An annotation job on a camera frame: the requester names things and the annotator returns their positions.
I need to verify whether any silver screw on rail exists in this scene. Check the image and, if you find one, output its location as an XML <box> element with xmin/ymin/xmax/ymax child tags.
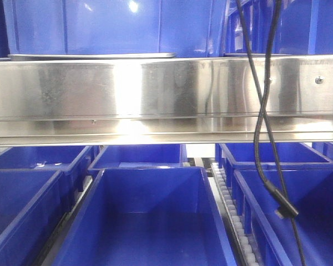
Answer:
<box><xmin>315</xmin><ymin>76</ymin><xmax>325</xmax><ymax>85</ymax></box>

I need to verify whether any stainless steel shelf front rail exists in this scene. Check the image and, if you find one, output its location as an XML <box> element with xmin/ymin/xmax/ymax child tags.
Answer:
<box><xmin>0</xmin><ymin>55</ymin><xmax>333</xmax><ymax>147</ymax></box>

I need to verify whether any blue bin rear left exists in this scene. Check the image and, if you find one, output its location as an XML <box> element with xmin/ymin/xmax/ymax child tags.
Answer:
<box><xmin>0</xmin><ymin>146</ymin><xmax>100</xmax><ymax>212</ymax></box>

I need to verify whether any roller track lower shelf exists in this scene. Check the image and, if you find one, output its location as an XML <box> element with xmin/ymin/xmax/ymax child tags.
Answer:
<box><xmin>210</xmin><ymin>161</ymin><xmax>263</xmax><ymax>265</ymax></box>

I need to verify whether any silver metal tray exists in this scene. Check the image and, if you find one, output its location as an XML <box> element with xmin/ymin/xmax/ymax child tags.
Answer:
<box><xmin>9</xmin><ymin>52</ymin><xmax>176</xmax><ymax>61</ymax></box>

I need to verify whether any blue bin rear centre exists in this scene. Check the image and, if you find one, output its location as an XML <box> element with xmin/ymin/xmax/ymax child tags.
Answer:
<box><xmin>88</xmin><ymin>144</ymin><xmax>188</xmax><ymax>177</ymax></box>

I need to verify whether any blue bin lower left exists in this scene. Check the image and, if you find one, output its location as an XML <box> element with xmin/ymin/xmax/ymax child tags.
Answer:
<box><xmin>0</xmin><ymin>171</ymin><xmax>65</xmax><ymax>265</ymax></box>

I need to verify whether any blue bin upper right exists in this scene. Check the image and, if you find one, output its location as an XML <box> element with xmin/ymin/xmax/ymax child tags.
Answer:
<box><xmin>240</xmin><ymin>1</ymin><xmax>333</xmax><ymax>55</ymax></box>

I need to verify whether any blue bin lower right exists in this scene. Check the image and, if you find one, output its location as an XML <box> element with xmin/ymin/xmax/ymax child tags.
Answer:
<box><xmin>233</xmin><ymin>169</ymin><xmax>333</xmax><ymax>265</ymax></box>

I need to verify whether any blue bin lower centre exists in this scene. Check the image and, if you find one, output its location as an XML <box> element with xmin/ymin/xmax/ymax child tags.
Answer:
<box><xmin>53</xmin><ymin>167</ymin><xmax>236</xmax><ymax>265</ymax></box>

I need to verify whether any large blue bin upper left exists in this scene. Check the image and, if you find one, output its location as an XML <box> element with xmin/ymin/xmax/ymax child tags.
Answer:
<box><xmin>3</xmin><ymin>1</ymin><xmax>229</xmax><ymax>58</ymax></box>

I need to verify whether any blue bin rear right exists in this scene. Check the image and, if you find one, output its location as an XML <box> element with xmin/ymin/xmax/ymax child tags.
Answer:
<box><xmin>215</xmin><ymin>142</ymin><xmax>333</xmax><ymax>201</ymax></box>

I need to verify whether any black cable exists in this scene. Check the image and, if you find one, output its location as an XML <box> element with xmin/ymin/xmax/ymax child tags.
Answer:
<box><xmin>235</xmin><ymin>0</ymin><xmax>307</xmax><ymax>266</ymax></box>

